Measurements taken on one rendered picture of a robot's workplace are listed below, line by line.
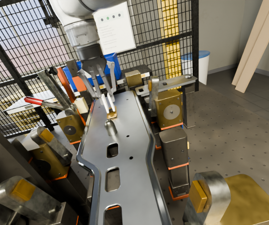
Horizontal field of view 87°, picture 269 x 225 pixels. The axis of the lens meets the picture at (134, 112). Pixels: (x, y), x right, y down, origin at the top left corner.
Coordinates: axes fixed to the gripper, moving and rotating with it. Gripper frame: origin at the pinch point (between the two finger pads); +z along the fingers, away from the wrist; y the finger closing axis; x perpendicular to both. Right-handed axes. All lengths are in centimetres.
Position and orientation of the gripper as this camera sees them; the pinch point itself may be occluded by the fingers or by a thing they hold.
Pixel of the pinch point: (108, 102)
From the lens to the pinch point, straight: 54.6
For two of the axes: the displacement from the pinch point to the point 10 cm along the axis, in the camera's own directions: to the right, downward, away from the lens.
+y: 9.6, -2.6, 0.0
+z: 2.3, 8.4, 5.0
